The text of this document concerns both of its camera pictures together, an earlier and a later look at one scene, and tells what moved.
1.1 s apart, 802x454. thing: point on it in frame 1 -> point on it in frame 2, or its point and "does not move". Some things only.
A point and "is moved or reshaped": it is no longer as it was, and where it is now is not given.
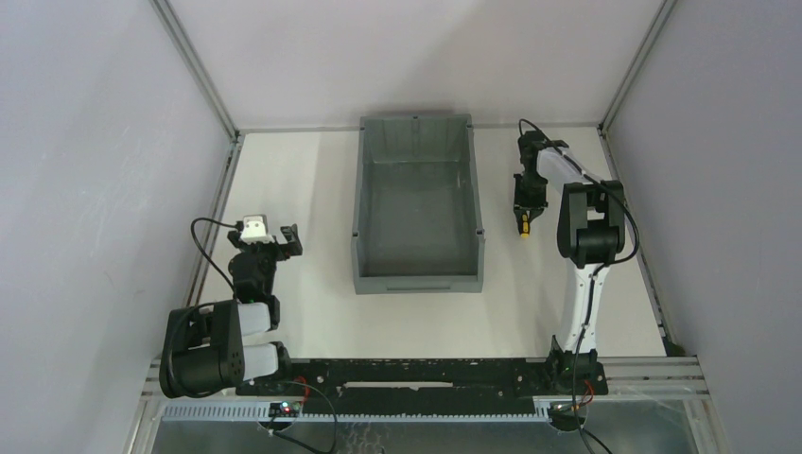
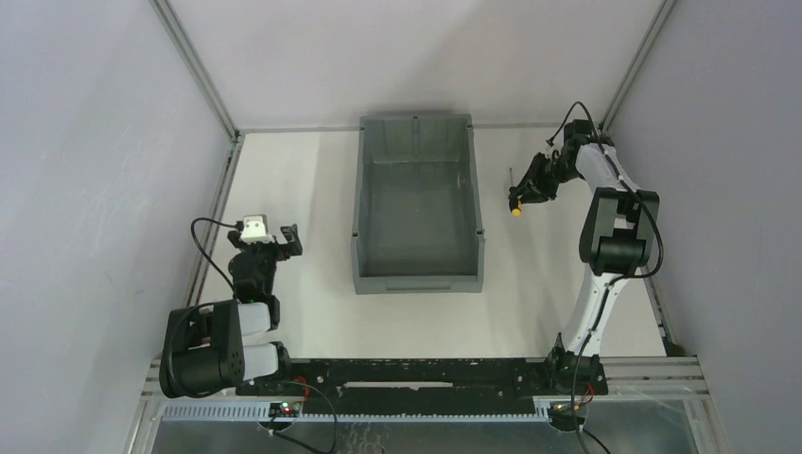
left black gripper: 270,248 does not move
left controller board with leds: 286,409 does not move
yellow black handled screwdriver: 525,226 is moved or reshaped
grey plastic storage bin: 417,224 does not move
